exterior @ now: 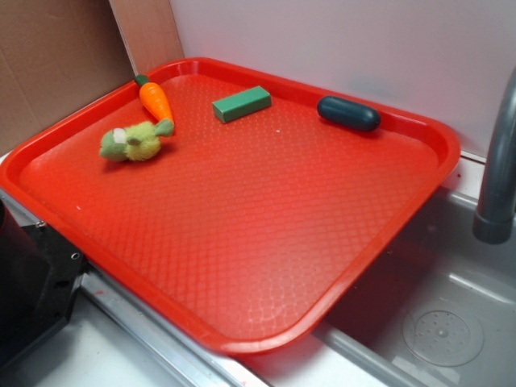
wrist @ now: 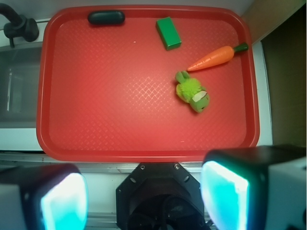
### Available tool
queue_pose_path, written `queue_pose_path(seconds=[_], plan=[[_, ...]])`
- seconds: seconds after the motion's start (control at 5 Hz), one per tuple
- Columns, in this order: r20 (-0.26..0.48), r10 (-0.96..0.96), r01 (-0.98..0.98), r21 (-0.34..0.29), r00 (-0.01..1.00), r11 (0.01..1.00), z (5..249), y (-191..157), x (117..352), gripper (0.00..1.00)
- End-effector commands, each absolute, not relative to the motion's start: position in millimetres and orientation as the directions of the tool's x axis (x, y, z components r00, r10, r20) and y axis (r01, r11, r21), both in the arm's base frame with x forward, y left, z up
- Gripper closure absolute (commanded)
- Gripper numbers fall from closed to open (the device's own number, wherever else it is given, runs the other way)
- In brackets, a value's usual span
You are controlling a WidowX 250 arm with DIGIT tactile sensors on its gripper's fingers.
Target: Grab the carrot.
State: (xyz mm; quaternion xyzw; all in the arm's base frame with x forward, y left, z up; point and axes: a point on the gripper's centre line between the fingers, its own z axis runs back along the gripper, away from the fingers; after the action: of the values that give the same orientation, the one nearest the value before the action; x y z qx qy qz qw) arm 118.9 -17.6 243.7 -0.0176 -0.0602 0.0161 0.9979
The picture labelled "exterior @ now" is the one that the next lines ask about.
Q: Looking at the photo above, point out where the orange toy carrot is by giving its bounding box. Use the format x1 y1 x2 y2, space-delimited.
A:
135 74 174 123

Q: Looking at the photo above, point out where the red plastic tray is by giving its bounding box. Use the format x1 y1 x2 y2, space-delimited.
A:
1 58 460 355

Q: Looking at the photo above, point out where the green rectangular block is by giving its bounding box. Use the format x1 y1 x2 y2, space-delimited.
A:
212 86 272 123

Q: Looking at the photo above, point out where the dark teal capsule toy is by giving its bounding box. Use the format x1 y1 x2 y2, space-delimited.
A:
317 96 381 131

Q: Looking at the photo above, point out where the green plush toy animal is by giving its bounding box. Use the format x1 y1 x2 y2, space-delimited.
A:
99 119 175 162

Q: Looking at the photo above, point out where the grey toy sink basin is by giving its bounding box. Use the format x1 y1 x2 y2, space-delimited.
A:
241 185 516 387

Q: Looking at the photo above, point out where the grey toy faucet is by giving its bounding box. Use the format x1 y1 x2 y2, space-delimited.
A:
472 73 515 244

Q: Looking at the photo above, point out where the brown cardboard panel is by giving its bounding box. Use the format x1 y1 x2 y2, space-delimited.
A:
1 1 184 154

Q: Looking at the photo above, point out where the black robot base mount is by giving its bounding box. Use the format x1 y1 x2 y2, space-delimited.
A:
1 203 85 371

